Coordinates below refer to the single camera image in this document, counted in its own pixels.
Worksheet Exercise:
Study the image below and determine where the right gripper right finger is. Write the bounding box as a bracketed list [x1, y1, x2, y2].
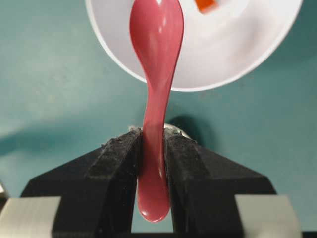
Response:
[164, 128, 276, 236]

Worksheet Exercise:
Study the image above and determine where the small red block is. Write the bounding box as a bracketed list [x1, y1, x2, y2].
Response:
[195, 0, 217, 14]

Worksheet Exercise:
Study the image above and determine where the white round bowl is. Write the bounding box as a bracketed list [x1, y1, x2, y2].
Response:
[86, 0, 302, 92]

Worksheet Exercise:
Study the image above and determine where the pink plastic spoon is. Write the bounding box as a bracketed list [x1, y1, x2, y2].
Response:
[129, 0, 184, 223]

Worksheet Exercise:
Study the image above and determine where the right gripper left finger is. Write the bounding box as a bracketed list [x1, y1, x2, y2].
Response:
[21, 129, 142, 236]

